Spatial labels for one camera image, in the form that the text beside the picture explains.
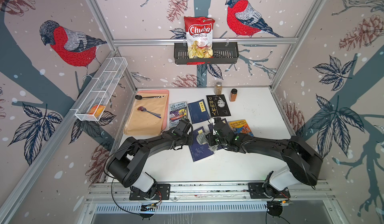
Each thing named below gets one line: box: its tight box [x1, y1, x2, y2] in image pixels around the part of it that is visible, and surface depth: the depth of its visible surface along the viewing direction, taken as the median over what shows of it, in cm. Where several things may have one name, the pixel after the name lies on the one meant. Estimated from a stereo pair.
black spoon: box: [134, 94, 165, 100], surface depth 116 cm
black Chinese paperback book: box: [206, 94, 231, 117], surface depth 109 cm
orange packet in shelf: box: [88, 105, 106, 118], surface depth 68 cm
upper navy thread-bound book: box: [187, 99, 210, 124], surface depth 106 cm
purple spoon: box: [137, 106, 162, 119], surface depth 109 cm
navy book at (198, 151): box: [188, 126, 215, 162], surface depth 87 cm
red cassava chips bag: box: [184, 16, 216, 65], surface depth 85 cm
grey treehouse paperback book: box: [169, 101, 188, 129], surface depth 106 cm
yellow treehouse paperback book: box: [228, 119, 254, 137], surface depth 97 cm
